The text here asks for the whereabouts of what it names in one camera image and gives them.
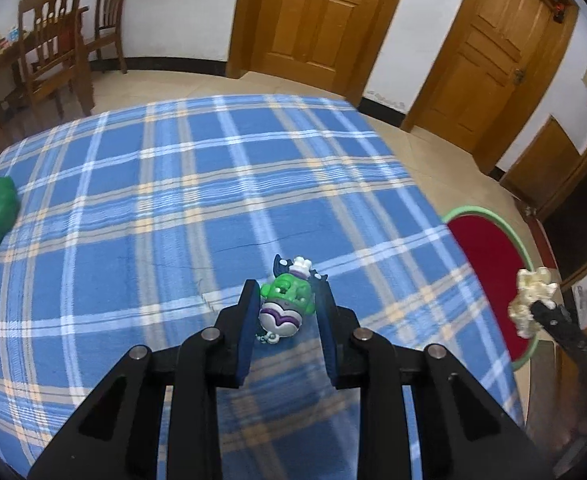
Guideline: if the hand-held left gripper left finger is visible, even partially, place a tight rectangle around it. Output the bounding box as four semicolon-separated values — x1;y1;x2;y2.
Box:
27;279;261;480

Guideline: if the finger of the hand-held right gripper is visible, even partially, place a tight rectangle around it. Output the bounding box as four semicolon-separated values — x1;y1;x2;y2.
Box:
530;299;587;367

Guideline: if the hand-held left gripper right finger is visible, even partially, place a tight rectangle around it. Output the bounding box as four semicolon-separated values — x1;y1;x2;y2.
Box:
316;281;555;480

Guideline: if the cream paper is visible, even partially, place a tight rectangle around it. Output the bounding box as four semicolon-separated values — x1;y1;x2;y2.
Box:
508;267;559;340

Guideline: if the green toy figure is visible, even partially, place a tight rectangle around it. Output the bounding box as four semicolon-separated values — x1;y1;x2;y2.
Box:
258;254;331;345

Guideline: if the red basin with green rim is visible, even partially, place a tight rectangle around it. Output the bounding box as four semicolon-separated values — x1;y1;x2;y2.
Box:
442;204;543;372

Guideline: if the red floor mat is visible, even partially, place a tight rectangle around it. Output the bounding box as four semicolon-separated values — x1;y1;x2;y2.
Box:
525;214;557;272

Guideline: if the black metal door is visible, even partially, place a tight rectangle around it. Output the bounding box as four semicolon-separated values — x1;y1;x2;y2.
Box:
537;109;587;282

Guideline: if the brown panelled wooden door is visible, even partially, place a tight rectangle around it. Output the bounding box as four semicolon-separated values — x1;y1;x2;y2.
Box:
227;0;415;107
402;0;580;174

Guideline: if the brown wooden chair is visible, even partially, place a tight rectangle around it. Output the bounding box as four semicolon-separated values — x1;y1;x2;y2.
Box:
84;0;132;75
17;0;95;120

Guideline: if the low wooden wall panel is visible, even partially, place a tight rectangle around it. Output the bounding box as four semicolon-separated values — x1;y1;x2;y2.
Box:
500;114;585;212

